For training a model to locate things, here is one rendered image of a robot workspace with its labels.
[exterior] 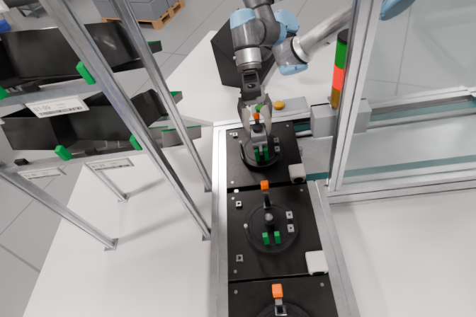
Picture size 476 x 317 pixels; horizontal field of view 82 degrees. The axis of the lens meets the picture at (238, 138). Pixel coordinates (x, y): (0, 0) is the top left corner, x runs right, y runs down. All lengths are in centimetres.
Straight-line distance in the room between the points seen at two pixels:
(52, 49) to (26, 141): 26
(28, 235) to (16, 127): 191
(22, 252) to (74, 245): 143
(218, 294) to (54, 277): 56
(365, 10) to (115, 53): 42
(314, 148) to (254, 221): 35
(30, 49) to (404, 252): 95
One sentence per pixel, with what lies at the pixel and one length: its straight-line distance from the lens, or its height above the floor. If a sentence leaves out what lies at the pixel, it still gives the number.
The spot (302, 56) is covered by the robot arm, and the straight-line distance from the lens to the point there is 114.
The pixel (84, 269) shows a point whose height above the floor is 86.
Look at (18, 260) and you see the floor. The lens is 254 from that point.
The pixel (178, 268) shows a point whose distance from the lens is 91.
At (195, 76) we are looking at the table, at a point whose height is 86.
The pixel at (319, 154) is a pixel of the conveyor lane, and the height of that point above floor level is 92.
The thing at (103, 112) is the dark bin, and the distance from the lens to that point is 60.
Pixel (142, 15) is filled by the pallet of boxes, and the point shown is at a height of 19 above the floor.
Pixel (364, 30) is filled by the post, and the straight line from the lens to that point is 49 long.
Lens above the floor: 169
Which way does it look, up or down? 49 degrees down
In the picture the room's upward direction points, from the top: 15 degrees counter-clockwise
